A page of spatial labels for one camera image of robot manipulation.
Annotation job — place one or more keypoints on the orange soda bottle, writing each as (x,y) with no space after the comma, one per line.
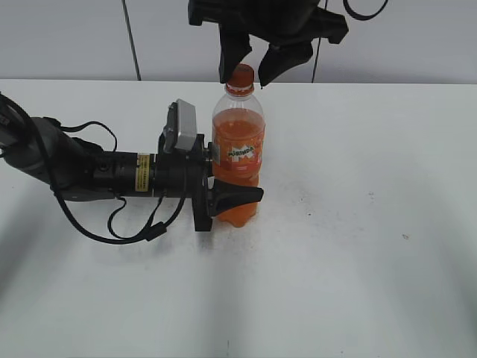
(238,133)

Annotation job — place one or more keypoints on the orange bottle cap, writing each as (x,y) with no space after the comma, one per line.
(242,80)

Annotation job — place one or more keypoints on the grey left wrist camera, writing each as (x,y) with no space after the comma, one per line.
(180,130)

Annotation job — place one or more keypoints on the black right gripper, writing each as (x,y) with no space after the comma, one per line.
(280,23)

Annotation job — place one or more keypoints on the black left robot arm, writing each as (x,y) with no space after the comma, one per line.
(77,170)

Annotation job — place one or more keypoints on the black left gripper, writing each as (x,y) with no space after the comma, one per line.
(182,175)

